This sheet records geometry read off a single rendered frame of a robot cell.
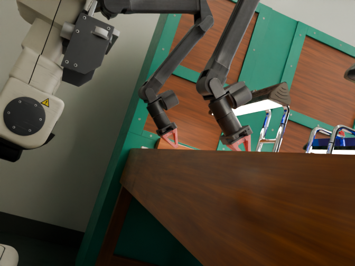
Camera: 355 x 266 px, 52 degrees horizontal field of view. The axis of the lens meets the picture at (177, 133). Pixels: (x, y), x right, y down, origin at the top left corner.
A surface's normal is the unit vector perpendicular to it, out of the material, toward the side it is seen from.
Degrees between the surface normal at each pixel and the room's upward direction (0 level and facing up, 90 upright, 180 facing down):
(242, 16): 92
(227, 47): 92
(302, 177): 90
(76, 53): 90
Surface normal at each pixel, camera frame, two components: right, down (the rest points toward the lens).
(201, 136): 0.25, -0.04
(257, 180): -0.92, -0.32
